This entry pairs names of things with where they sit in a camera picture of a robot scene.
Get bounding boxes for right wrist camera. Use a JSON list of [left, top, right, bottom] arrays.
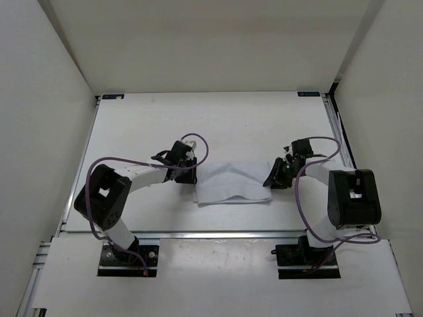
[[291, 139, 314, 157]]

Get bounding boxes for blue label sticker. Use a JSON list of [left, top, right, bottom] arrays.
[[297, 91, 321, 97], [102, 94, 124, 100]]

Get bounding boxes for right blue label sticker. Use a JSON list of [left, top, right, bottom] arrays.
[[297, 91, 321, 97]]

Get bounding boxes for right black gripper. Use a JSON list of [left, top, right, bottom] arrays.
[[263, 157, 303, 190]]

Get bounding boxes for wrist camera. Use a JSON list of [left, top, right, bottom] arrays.
[[291, 139, 314, 157], [169, 140, 196, 162]]

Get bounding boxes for left blue label sticker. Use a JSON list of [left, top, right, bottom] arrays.
[[102, 94, 124, 100]]

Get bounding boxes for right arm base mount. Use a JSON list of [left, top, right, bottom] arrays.
[[270, 236, 341, 280]]

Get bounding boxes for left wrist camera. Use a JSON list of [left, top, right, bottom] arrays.
[[169, 140, 196, 162]]

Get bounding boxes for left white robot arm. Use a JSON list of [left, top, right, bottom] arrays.
[[73, 141, 198, 264]]

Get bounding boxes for white skirt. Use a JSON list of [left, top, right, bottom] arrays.
[[193, 160, 272, 206]]

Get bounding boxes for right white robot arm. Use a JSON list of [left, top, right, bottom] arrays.
[[263, 149, 381, 264]]

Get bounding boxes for aluminium frame rail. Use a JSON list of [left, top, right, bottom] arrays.
[[322, 93, 356, 168]]

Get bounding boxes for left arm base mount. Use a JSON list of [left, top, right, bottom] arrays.
[[97, 243, 159, 278]]

